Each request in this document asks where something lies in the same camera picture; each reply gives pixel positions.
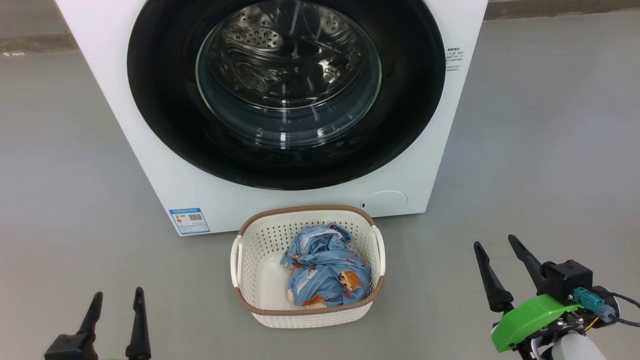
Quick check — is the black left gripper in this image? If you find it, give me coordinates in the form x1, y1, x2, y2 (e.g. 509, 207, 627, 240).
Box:
44, 287, 152, 360

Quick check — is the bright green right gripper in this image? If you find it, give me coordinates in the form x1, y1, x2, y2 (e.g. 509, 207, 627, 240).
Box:
473, 234, 583, 353

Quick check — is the blue cartoon print garment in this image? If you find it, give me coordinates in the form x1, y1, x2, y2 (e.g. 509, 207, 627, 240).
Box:
281, 222, 373, 308

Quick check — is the black round glass washer door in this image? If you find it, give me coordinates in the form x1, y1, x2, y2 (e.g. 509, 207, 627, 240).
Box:
126, 0, 447, 191

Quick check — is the white front-load washing machine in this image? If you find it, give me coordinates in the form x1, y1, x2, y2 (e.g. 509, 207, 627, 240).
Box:
54, 0, 489, 237

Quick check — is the cream perforated laundry basket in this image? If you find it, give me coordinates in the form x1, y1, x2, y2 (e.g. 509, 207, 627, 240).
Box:
230, 204, 387, 329

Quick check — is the blue energy label sticker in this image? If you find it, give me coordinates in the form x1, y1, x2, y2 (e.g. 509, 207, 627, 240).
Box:
168, 205, 211, 236

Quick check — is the round white filter cover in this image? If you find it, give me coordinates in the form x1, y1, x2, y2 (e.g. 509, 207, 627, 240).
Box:
361, 190, 409, 217

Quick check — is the perforated steel washer drum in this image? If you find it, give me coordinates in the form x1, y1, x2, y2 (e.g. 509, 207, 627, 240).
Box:
207, 0, 368, 108

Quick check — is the teal cable connector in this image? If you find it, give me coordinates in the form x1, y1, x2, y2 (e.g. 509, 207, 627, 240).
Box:
573, 287, 617, 323

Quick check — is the thin black camera cable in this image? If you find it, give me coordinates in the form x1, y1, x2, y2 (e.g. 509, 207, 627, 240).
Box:
597, 291, 640, 328

